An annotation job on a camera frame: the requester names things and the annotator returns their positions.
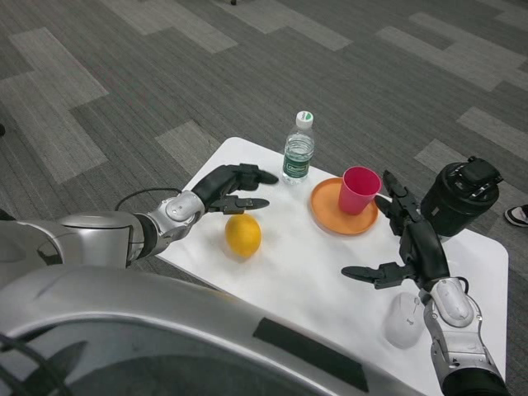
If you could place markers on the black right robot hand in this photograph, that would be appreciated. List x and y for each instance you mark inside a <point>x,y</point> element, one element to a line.
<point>427,251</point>

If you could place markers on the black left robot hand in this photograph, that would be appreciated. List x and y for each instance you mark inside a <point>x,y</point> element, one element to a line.
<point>216,183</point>

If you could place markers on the yellow lemon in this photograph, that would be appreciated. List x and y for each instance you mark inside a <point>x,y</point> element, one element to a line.
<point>243,236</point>

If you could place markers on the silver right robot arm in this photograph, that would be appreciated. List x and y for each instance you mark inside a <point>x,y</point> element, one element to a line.
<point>453,330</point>

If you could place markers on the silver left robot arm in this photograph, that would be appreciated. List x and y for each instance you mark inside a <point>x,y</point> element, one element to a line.
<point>90,241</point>

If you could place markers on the black cylindrical thermos jar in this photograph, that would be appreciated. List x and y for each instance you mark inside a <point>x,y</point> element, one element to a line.
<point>453,206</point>

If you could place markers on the white computer mouse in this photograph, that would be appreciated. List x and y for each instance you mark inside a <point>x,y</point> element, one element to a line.
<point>402,323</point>

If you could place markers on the clear plastic water bottle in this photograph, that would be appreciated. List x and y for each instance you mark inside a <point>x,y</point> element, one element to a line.
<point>298,152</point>

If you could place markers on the pink plastic cup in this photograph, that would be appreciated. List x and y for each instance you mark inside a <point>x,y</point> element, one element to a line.
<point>356,194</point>

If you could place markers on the person's black white shoe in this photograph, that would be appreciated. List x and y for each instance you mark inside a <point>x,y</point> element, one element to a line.
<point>517,215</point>

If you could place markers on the orange round plate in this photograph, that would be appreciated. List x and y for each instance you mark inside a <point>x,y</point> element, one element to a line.
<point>330,216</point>

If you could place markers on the silver robot chest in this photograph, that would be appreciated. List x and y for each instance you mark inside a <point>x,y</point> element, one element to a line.
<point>144,330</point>

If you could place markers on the black object on floor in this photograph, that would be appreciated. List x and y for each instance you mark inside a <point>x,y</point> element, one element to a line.
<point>2,129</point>

